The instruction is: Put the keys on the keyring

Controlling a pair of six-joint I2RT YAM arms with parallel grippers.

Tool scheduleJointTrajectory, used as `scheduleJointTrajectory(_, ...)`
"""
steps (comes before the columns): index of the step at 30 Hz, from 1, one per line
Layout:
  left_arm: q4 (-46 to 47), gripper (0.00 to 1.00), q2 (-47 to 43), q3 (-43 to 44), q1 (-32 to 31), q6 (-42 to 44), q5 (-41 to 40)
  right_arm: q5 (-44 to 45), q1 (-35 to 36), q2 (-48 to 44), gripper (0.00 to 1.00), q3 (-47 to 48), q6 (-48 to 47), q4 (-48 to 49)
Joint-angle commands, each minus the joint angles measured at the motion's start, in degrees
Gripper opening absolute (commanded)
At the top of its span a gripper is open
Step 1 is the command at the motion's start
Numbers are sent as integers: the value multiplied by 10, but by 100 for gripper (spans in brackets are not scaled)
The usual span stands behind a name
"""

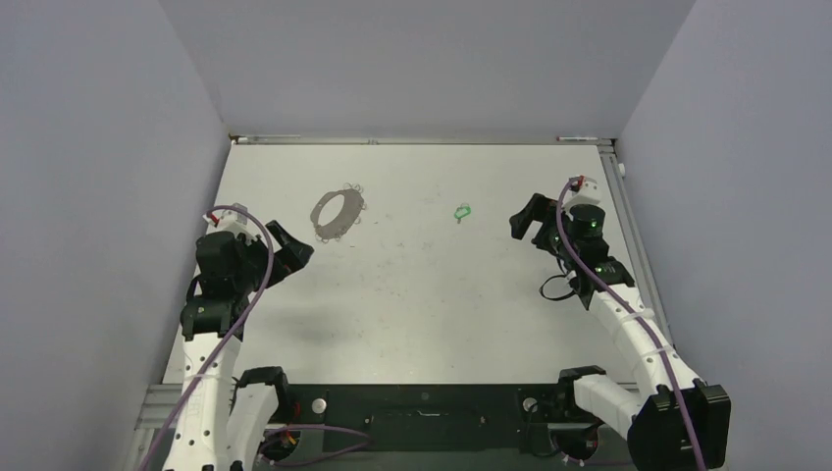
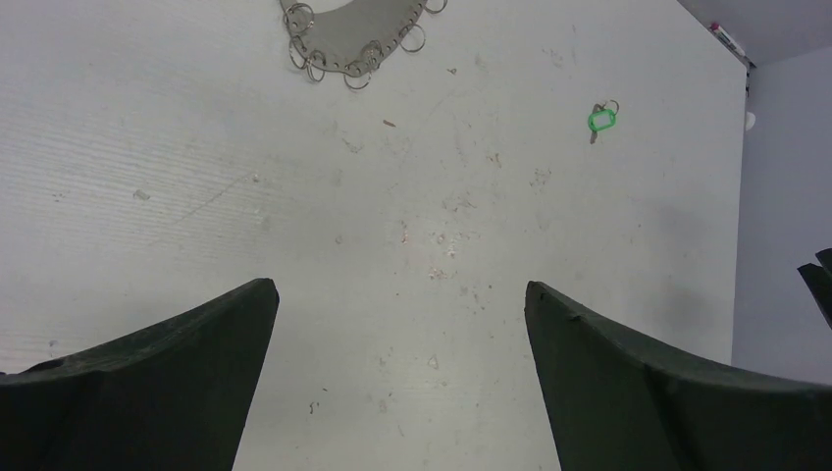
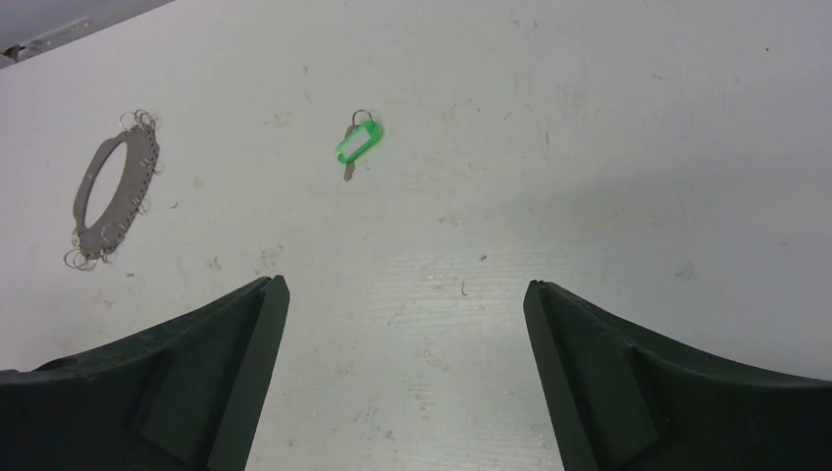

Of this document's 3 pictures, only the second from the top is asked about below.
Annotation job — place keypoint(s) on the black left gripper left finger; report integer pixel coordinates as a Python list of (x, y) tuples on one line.
[(172, 396)]

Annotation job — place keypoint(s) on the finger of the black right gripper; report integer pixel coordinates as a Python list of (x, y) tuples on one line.
[(818, 281)]

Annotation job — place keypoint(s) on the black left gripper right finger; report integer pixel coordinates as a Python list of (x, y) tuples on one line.
[(617, 399)]

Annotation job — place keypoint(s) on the green key tag with key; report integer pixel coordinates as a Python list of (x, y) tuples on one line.
[(602, 118)]

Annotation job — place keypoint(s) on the white marker pen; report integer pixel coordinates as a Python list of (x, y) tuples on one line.
[(718, 31)]

